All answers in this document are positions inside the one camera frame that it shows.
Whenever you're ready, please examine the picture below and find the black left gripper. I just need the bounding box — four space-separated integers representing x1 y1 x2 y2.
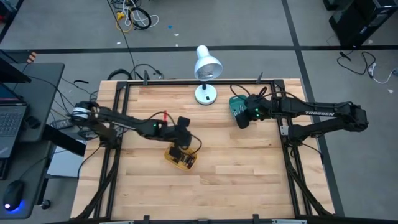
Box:
161 123 194 160

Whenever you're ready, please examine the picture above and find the yellow plastic bin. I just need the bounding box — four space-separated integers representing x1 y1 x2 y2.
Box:
164 143 198 172

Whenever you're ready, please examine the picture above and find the teal plastic bin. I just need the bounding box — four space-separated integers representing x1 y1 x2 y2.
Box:
228 94 249 121

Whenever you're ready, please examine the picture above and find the white desk lamp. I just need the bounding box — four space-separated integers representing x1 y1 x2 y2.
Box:
193 44 224 106

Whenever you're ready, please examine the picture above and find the white box under desk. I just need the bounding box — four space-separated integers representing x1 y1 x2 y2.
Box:
45 139 87 179

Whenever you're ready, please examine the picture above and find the black power strip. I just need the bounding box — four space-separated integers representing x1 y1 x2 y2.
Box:
49 118 75 131

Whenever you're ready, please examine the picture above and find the black computer tower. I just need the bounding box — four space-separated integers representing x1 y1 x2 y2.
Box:
328 0 398 48

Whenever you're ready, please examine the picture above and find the black desk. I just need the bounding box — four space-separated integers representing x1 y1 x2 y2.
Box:
0 62 66 220

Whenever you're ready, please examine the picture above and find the small black desk object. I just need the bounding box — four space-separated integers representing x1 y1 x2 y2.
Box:
24 114 42 129

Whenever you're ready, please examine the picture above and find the grey laptop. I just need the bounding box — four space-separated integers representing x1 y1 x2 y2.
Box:
0 83 29 160

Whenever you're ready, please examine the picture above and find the black computer mouse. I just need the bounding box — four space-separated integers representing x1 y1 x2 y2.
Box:
2 179 25 212

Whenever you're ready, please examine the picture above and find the black monitor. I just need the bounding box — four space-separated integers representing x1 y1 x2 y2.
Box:
0 49 32 84

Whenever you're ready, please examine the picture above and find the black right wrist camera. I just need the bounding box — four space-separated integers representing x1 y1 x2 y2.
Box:
237 114 251 130

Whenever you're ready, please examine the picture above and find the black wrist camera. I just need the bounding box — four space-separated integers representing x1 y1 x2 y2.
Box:
176 115 192 128
237 114 251 130

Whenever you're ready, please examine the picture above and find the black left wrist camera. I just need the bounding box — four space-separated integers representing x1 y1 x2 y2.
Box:
176 115 192 128

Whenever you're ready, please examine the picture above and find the white floor cable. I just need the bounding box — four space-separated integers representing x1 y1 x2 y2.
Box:
368 62 398 85

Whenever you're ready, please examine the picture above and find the long black floor cable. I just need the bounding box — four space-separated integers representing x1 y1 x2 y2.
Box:
106 0 137 78

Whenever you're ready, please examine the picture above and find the tangled floor cable bundle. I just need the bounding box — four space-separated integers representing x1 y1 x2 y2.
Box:
110 0 160 34

